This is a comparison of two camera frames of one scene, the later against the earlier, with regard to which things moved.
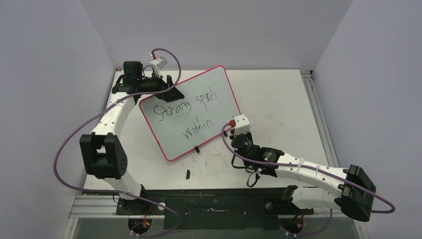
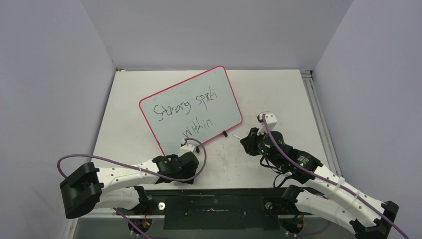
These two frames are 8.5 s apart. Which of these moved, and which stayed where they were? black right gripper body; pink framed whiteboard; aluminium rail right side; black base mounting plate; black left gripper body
Moved: black left gripper body; black right gripper body
Stayed: pink framed whiteboard; aluminium rail right side; black base mounting plate
